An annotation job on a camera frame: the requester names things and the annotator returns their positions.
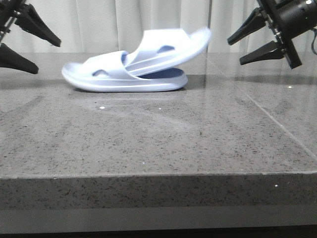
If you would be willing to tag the pale green curtain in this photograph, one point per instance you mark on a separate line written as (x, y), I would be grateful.
(101, 26)

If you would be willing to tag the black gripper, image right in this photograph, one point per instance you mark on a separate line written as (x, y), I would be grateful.
(287, 19)

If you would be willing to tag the light blue slipper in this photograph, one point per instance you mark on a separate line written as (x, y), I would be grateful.
(107, 73)
(161, 49)

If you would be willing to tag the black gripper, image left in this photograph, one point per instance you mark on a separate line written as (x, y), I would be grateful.
(25, 16)

